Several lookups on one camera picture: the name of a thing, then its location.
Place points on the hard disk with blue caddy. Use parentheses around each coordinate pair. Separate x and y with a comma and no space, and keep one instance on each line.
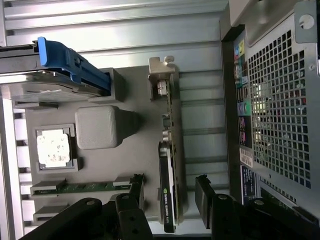
(50,80)

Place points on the silver CPU chip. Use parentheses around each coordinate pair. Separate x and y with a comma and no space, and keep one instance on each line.
(53,150)

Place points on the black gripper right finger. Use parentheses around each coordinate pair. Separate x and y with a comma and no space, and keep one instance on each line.
(225,215)

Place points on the grey parts rack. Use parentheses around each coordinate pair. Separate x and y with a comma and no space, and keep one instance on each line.
(140,160)

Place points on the open black PC case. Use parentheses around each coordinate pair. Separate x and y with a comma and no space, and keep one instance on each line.
(280,112)

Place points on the green RAM stick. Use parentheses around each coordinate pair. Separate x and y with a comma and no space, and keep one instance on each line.
(87,187)

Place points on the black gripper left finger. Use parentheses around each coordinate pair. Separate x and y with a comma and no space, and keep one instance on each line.
(125,212)

